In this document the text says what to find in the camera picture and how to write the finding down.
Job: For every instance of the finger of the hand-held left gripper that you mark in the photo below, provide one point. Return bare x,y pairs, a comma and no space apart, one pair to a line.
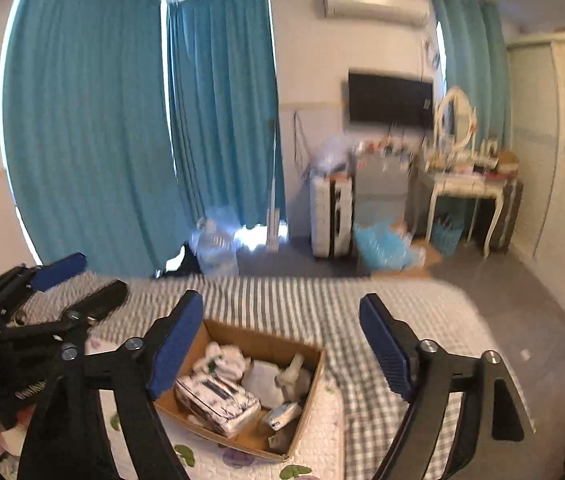
62,267
107,295

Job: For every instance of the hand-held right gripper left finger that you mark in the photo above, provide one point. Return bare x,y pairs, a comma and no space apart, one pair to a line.
177,345

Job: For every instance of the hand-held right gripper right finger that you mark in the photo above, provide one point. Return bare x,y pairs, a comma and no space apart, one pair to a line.
387,345

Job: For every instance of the white sock pair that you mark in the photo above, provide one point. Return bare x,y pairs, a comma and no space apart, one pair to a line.
227,360

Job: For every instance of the tissue paper pack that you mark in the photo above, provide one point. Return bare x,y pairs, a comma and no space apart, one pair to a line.
217,402

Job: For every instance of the brown cardboard box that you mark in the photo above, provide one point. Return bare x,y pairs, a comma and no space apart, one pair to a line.
262,345

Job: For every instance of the small white sock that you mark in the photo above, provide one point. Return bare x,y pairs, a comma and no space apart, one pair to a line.
262,377

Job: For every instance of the blue white wipes packet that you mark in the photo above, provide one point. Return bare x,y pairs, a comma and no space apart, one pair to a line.
282,414

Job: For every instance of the black floor object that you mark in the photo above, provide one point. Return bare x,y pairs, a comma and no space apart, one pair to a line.
182,262

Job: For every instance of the grey checked bed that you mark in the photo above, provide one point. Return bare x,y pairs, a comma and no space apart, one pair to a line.
312,310

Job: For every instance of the blue plastic bag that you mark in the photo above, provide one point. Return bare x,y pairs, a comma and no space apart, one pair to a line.
382,250

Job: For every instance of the clear plastic bottles pack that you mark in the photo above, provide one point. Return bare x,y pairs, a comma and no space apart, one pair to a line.
215,245

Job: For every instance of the blue plastic basket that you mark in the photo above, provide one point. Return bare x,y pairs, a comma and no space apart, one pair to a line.
446,237

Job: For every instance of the floral quilted mat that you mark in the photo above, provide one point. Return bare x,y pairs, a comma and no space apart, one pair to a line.
212,466

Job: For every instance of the wide teal curtain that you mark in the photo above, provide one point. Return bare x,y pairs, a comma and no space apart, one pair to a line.
87,135

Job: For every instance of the white suitcase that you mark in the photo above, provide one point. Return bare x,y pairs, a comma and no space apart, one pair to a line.
325,215

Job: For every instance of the silver mini fridge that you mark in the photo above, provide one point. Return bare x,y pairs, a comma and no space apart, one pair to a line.
380,185

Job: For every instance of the white dressing table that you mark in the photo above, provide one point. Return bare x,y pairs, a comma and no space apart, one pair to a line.
462,187

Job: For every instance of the dark suitcase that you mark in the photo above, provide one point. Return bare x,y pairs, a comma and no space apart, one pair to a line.
509,215

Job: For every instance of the clear plastic bag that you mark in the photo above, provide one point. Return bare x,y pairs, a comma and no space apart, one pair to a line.
331,157

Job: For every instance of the row of cosmetic bottles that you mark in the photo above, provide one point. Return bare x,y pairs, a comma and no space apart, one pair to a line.
467,160

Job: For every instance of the oval white mirror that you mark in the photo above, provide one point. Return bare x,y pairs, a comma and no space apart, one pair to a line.
454,120

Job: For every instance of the cream louvred wardrobe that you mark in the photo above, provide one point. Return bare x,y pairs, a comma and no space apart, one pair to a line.
562,185

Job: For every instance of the narrow teal curtain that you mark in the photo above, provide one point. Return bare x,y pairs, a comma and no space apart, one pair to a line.
487,60

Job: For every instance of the white air conditioner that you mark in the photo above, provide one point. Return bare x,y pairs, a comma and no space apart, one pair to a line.
372,6

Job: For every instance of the black wall television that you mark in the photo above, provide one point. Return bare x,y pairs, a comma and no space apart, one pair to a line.
390,100

